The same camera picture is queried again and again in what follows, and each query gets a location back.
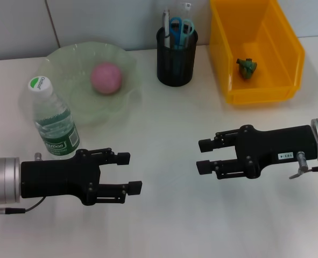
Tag yellow plastic bin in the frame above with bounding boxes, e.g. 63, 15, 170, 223
209, 0, 306, 105

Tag green plastic wrapper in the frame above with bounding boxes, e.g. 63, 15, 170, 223
236, 58, 259, 80

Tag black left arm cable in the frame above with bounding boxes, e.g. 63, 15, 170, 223
0, 197, 48, 219

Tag pink peach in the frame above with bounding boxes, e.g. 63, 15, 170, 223
91, 62, 123, 95

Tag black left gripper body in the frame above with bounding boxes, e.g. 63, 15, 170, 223
20, 149, 102, 207

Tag clear green-label water bottle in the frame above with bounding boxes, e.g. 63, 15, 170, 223
27, 76, 81, 159

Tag blue sheathed scissors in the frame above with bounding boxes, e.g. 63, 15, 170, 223
169, 16, 196, 76

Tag pale green glass fruit plate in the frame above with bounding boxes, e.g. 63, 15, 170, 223
20, 41, 145, 127

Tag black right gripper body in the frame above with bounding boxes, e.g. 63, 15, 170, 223
235, 124, 318, 180

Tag black mesh pen holder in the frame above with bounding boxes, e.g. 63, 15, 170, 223
156, 25, 199, 87

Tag grey retractable pen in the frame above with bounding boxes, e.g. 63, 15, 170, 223
162, 9, 172, 49

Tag transparent plastic ruler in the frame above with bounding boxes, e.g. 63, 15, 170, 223
178, 1, 194, 27

